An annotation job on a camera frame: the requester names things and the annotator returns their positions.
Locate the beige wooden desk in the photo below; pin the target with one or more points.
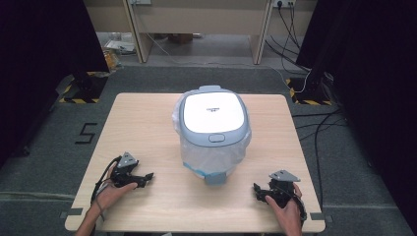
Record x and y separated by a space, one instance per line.
200 19

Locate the grey tape strip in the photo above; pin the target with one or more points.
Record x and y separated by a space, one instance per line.
319 216
71 212

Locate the person's right hand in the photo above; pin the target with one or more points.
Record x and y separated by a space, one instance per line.
290 218

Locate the black stand base striped tape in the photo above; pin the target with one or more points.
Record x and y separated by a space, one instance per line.
85 88
311 91

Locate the black curtain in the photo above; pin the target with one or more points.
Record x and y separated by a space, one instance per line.
377 82
39 65

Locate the translucent plastic bin liner bag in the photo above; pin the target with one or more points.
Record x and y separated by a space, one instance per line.
213 159

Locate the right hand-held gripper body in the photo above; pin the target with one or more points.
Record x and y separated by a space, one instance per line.
282 193

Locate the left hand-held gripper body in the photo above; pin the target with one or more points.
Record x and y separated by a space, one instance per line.
124 175

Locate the white wall power socket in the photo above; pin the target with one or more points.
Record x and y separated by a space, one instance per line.
283 2

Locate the grey-blue trash bin white lid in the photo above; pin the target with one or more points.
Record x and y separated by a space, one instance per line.
213 114

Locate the person's left hand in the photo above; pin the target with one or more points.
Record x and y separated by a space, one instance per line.
106 196

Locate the brown box under desk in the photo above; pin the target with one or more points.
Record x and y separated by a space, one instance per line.
180 38

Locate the pile of bags and papers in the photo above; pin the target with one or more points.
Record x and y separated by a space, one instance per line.
116 49

